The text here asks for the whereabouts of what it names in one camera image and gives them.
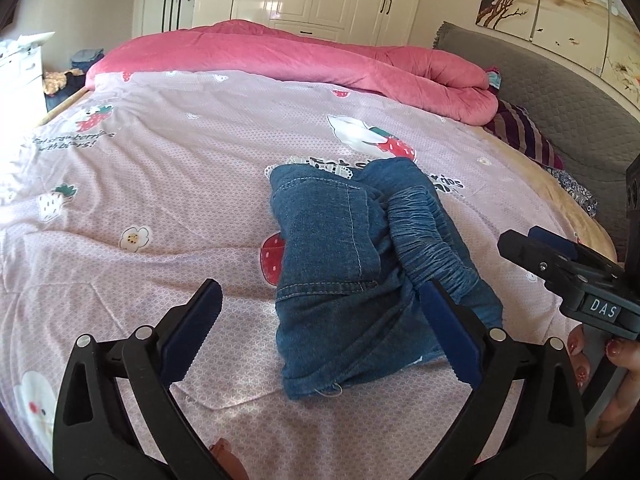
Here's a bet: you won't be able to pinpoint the striped purple pillow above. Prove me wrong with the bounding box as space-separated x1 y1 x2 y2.
484 100 564 170

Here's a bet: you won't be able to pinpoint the blue denim pants with lace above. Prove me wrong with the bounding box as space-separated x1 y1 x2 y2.
269 158 502 400

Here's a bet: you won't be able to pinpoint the white drawer cabinet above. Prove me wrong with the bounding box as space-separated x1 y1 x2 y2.
1 32 54 132

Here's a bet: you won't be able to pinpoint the right hand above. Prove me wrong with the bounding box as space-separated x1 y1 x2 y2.
566 324 639 448

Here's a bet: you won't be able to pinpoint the pink strawberry print bedsheet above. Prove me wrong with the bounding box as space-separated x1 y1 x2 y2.
1 72 591 479

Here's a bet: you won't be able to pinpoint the grey padded headboard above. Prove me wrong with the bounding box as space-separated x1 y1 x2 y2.
434 22 639 258

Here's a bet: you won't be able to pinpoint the floral wall painting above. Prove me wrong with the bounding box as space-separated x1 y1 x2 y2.
475 0 639 106

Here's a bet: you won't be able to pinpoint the pink quilt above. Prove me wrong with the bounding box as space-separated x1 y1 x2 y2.
86 20 498 127

